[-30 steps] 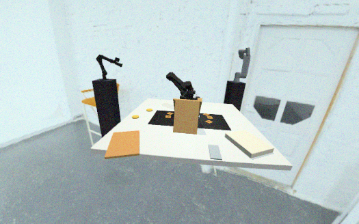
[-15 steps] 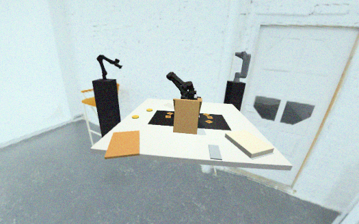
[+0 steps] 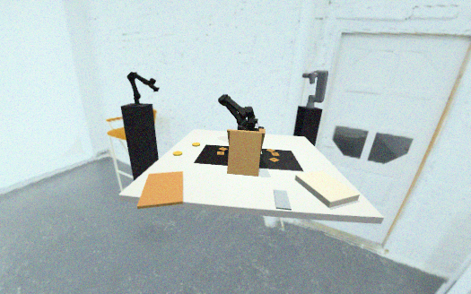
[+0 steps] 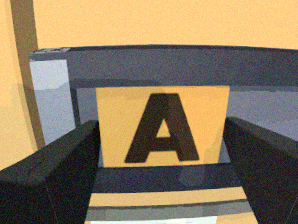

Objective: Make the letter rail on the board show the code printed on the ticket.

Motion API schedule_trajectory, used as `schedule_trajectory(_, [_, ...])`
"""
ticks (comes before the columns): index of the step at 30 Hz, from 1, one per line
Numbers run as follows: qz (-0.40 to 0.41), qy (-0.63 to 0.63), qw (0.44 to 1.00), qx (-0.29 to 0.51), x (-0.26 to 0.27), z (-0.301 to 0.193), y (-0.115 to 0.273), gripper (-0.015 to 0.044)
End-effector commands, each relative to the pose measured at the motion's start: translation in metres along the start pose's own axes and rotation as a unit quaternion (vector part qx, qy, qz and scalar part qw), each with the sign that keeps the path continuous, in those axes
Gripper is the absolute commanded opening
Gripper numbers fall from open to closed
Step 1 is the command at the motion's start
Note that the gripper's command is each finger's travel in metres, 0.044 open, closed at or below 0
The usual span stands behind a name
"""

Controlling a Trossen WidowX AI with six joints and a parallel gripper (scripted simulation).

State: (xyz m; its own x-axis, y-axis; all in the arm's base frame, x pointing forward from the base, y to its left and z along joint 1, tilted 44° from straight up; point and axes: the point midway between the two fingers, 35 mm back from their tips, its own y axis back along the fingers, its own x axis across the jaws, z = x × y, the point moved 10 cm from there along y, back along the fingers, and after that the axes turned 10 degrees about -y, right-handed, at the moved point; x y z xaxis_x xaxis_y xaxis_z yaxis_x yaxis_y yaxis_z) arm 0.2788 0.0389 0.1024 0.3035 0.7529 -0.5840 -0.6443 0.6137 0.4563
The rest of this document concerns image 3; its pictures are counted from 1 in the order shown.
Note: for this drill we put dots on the cream flat rectangular block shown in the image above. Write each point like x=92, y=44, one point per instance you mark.
x=326, y=188

